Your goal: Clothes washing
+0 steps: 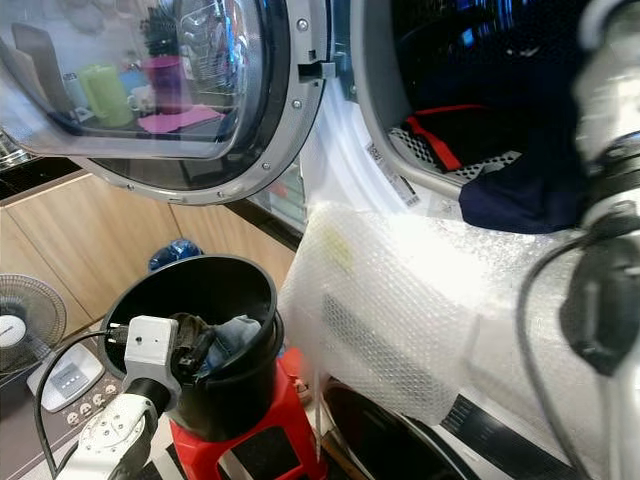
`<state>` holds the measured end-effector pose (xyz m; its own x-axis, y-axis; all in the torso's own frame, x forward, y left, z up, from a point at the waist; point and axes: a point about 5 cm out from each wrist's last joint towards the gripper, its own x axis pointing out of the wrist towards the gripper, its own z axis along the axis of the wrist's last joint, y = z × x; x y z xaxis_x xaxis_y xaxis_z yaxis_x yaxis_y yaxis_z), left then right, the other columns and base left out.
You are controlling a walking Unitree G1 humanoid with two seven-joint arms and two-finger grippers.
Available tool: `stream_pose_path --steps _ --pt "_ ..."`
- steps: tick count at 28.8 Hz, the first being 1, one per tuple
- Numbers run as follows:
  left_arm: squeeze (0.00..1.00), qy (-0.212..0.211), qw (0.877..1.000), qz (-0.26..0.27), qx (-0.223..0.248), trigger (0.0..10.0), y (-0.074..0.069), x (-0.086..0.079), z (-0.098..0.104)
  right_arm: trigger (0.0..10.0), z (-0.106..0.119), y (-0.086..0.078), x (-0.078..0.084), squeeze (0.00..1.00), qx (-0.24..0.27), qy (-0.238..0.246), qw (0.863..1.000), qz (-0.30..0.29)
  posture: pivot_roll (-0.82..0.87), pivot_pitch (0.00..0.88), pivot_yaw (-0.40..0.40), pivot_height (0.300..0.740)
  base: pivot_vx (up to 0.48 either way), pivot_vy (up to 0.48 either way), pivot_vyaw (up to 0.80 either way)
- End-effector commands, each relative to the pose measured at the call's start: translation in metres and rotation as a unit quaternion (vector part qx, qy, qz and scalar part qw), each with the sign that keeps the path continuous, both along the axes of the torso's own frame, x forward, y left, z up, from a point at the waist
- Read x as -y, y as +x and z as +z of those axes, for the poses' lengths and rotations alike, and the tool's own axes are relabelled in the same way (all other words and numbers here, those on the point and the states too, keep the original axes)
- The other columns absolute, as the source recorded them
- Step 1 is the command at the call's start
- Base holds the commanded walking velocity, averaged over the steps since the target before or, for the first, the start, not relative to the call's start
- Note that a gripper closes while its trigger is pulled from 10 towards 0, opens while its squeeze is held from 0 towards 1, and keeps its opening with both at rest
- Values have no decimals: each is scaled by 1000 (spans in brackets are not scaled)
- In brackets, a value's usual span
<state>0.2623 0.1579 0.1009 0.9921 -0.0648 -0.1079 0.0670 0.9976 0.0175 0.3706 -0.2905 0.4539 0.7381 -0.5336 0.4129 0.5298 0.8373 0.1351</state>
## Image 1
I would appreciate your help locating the yellow sticker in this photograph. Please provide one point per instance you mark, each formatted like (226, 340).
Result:
(337, 250)

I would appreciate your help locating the blue denim garment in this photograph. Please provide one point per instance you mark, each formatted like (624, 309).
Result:
(235, 340)

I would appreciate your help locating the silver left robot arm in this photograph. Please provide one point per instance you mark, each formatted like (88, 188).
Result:
(110, 440)

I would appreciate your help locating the light wooden base cabinet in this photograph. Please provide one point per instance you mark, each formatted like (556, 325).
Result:
(80, 240)

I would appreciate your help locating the dark patterned floor mat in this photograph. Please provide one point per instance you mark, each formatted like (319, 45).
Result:
(20, 450)

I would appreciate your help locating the white washer with black door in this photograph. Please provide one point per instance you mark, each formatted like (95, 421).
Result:
(490, 440)

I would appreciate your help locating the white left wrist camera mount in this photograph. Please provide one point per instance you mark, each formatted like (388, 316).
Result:
(150, 345)

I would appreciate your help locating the white barcode label sticker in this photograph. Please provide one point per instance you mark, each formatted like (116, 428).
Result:
(392, 172)

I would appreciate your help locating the white electric fan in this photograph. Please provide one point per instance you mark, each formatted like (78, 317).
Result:
(25, 330)

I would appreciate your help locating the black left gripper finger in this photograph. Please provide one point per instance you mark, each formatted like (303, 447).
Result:
(198, 362)
(196, 330)

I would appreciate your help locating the clear bubble wrap sheet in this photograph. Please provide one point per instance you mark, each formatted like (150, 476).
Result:
(420, 300)

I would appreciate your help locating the black plastic bucket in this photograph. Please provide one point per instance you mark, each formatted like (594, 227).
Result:
(190, 285)

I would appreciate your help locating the black round washer door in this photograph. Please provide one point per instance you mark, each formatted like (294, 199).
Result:
(380, 440)

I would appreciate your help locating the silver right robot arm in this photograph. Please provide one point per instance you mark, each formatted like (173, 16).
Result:
(610, 110)

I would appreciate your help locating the stainless steel pot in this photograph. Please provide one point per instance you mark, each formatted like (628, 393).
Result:
(12, 152)

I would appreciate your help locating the white front-load washing machine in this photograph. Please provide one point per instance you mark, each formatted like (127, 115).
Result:
(345, 160)

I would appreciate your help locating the round silver-rimmed glass washer door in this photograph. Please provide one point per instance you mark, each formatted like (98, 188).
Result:
(285, 110)

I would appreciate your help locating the red plastic stool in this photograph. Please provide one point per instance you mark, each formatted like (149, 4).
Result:
(290, 420)

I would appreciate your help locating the navy garment with red stripe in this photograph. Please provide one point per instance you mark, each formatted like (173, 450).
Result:
(510, 200)

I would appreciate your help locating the blue plastic bag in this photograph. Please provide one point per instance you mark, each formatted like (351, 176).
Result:
(175, 255)

